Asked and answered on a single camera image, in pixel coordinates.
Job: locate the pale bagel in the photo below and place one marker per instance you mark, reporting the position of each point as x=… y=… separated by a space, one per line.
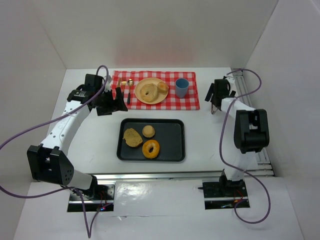
x=149 y=92

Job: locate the orange glazed donut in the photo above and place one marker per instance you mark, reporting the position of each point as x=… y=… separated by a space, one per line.
x=151 y=149

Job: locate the brown bread slice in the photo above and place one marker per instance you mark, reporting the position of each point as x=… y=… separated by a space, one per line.
x=132 y=138

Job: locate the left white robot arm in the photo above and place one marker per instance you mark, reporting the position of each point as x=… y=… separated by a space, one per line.
x=49 y=160

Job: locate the blue cup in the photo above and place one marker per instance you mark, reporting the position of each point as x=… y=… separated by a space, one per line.
x=181 y=87

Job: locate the aluminium rail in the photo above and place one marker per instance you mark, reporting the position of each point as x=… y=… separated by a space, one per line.
x=159 y=175
x=260 y=165

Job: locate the gold knife black handle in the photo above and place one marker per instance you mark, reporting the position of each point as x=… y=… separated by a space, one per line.
x=119 y=84

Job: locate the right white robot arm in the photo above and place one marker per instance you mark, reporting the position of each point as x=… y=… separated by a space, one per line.
x=250 y=135

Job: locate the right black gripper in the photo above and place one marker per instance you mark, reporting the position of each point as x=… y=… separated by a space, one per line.
x=215 y=100

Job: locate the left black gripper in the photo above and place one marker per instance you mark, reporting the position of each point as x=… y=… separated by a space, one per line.
x=113 y=101

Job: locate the black baking tray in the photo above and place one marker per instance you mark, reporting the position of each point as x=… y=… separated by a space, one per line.
x=169 y=133

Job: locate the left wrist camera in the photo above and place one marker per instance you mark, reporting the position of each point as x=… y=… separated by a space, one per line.
x=92 y=83

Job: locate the aluminium rail right side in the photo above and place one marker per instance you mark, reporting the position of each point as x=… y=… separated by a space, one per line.
x=260 y=165

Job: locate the gold spoon black handle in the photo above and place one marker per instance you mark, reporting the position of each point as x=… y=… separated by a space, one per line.
x=130 y=84

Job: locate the small round muffin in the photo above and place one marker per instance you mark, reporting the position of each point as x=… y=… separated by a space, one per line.
x=148 y=131

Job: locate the gold fork black handle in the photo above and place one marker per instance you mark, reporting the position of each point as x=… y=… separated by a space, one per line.
x=123 y=84

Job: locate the small round bun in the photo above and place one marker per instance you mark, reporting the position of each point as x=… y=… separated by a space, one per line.
x=162 y=87

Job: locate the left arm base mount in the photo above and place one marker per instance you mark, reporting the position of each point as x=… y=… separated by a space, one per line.
x=102 y=200

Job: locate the beige round plate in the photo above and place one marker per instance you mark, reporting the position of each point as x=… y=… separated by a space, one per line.
x=150 y=80

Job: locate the red checkered cloth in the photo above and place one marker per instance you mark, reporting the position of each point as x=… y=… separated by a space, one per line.
x=189 y=102

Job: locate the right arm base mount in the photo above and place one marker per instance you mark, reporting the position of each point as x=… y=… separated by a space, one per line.
x=219 y=195

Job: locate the aluminium rail front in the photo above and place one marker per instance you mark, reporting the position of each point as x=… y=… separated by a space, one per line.
x=159 y=175

